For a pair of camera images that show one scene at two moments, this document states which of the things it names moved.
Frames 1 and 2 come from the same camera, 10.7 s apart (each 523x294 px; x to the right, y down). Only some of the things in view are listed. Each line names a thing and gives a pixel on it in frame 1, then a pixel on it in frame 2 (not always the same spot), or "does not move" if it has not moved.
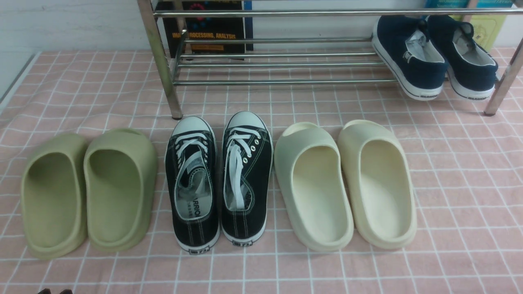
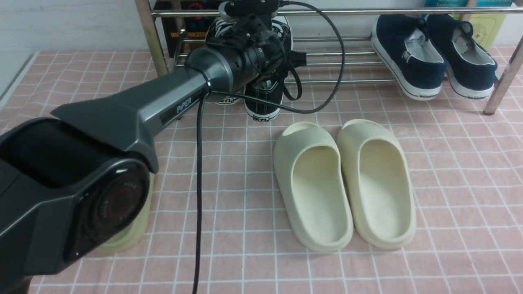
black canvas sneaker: [247, 161] → [271, 92]
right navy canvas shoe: [471, 72] does not move
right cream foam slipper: [378, 184] does not move
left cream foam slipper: [312, 180] does not move
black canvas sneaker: [192, 184] → [218, 31]
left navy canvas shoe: [416, 62] does not move
